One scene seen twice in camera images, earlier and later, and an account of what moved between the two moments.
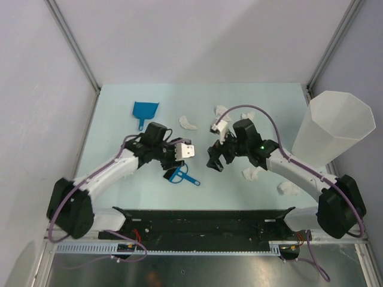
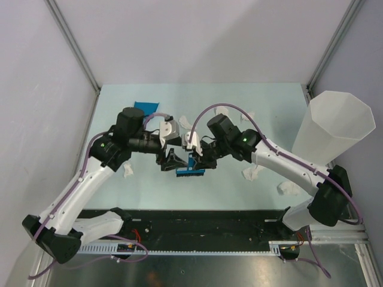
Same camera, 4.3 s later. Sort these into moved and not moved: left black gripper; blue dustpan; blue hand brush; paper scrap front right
Moved: blue hand brush
Not moved: blue dustpan; paper scrap front right; left black gripper
